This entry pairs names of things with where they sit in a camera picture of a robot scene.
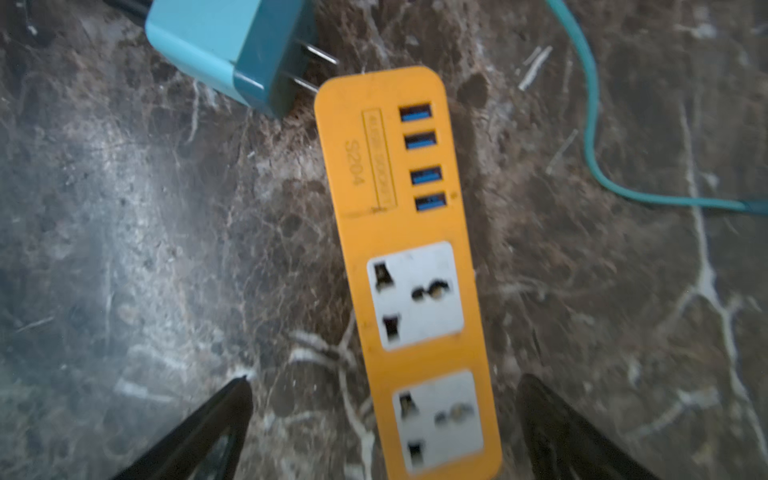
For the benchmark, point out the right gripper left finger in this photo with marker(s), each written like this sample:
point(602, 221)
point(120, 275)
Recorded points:
point(212, 436)

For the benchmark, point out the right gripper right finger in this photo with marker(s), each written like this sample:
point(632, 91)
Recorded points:
point(563, 444)

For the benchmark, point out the orange power strip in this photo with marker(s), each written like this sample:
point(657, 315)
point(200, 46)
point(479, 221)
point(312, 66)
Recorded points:
point(394, 180)

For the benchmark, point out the teal plug adapter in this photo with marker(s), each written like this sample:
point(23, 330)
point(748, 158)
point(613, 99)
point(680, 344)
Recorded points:
point(254, 52)

